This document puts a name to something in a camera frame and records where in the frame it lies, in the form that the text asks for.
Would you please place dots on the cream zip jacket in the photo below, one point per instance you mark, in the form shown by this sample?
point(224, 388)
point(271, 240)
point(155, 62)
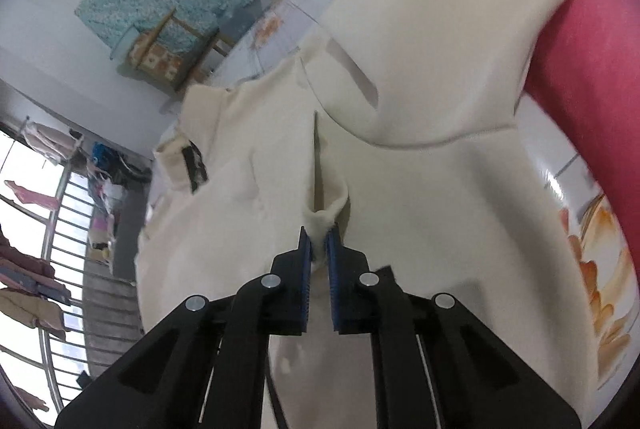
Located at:
point(425, 209)

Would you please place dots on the pile of clothes and bags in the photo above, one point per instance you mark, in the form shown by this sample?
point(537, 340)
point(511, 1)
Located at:
point(102, 156)

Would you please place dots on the pink hanging garment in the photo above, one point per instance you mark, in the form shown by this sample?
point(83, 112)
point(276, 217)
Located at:
point(30, 195)

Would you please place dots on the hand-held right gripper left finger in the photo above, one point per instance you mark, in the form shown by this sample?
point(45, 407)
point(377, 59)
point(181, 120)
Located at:
point(306, 289)

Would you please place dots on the wooden chair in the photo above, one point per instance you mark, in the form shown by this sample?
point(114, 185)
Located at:
point(155, 54)

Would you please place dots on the metal window railing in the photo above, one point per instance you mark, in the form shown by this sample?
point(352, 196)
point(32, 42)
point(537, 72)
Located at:
point(55, 229)

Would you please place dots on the beige hanging garment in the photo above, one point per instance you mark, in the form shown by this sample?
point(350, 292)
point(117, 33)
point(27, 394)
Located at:
point(30, 309)

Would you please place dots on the pink floral blanket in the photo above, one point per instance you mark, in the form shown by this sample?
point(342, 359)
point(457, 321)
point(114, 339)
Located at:
point(575, 59)

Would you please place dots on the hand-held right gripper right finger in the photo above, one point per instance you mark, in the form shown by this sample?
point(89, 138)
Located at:
point(334, 294)

